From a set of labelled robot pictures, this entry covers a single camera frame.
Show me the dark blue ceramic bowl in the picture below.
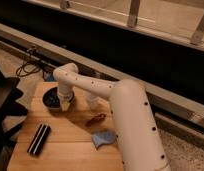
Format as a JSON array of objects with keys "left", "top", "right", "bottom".
[{"left": 42, "top": 87, "right": 61, "bottom": 109}]

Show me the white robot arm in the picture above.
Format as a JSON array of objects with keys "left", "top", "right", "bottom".
[{"left": 53, "top": 63, "right": 171, "bottom": 171}]

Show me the blue object on floor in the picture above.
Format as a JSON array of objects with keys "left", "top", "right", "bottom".
[{"left": 45, "top": 74, "right": 56, "bottom": 82}]

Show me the clear plastic cup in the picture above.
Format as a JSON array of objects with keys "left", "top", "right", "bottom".
[{"left": 85, "top": 92, "right": 99, "bottom": 110}]

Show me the black white striped box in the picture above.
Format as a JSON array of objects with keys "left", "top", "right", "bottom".
[{"left": 27, "top": 124, "right": 51, "bottom": 156}]

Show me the blue sponge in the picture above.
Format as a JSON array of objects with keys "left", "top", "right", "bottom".
[{"left": 91, "top": 130, "right": 116, "bottom": 149}]

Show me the metal railing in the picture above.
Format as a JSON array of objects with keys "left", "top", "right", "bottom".
[{"left": 59, "top": 0, "right": 204, "bottom": 45}]

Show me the black cable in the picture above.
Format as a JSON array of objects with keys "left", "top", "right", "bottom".
[{"left": 15, "top": 46, "right": 46, "bottom": 78}]

